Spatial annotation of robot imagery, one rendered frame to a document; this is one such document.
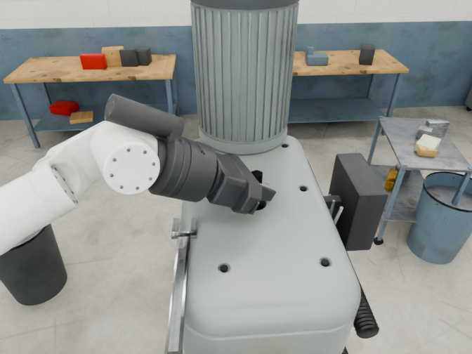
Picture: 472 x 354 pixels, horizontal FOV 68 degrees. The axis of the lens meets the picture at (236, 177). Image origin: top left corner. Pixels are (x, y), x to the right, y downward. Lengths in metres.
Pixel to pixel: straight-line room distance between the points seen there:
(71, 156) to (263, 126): 0.37
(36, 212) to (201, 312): 0.23
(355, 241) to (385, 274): 2.10
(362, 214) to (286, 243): 0.47
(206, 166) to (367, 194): 0.56
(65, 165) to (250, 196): 0.25
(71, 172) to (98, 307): 2.44
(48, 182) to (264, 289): 0.30
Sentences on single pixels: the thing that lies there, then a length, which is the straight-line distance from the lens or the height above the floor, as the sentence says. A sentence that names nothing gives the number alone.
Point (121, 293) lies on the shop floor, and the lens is 2.93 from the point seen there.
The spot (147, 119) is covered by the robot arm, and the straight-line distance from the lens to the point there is 0.46.
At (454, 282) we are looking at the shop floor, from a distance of 3.32.
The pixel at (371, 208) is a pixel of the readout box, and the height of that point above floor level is 1.68.
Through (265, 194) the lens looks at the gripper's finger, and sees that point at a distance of 0.58.
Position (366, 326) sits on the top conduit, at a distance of 0.59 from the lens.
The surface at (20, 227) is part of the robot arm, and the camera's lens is 0.47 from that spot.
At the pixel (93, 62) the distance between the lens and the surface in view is 4.49.
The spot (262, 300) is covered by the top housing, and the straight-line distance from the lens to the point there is 0.48.
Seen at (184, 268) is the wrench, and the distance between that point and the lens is 0.51.
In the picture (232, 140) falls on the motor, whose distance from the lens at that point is 0.72.
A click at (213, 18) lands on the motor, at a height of 2.15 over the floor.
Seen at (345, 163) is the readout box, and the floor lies 1.73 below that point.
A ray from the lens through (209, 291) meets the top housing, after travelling 0.49.
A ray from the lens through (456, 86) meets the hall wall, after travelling 6.16.
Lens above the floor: 2.29
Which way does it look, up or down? 36 degrees down
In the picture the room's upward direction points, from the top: straight up
